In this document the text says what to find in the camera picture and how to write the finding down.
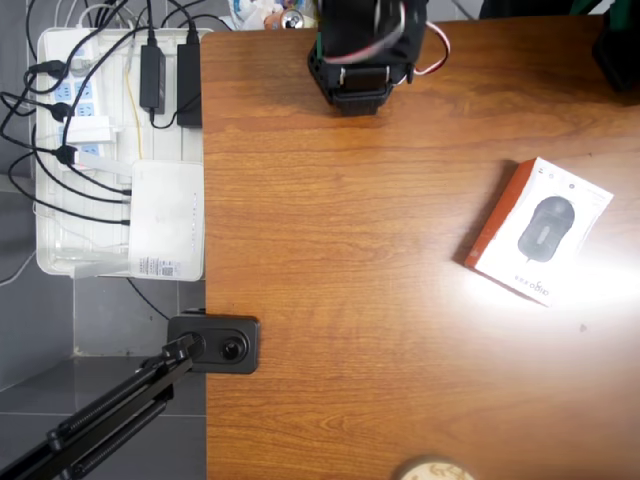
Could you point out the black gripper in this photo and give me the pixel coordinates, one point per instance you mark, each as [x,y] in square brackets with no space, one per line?
[364,80]

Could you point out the white orange mouse box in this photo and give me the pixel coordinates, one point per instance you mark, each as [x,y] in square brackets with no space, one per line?
[545,235]

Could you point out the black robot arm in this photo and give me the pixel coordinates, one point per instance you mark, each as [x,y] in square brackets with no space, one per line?
[350,30]

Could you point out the drink can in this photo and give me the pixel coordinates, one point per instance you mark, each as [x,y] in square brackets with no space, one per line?
[292,20]

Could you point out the white plastic bag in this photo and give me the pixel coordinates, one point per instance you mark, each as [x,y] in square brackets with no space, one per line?
[247,12]

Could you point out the wide black power adapter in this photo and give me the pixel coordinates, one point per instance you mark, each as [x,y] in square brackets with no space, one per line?
[189,85]

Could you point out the slim black power adapter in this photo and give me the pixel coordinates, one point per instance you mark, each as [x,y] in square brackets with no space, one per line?
[153,75]

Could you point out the white router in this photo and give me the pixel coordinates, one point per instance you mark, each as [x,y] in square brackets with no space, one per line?
[165,220]

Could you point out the white plastic tray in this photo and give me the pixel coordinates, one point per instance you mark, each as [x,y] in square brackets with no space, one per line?
[115,100]

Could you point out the black desk clamp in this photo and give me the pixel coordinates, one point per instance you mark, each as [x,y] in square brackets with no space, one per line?
[240,330]

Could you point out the white charger plug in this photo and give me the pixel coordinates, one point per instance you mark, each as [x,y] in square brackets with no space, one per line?
[87,130]

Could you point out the white power strip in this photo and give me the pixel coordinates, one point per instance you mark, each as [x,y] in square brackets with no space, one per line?
[82,92]

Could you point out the black power plug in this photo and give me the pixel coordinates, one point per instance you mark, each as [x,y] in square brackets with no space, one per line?
[66,155]
[55,67]
[62,111]

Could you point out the round wooden coaster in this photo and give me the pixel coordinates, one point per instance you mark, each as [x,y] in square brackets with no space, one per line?
[434,470]

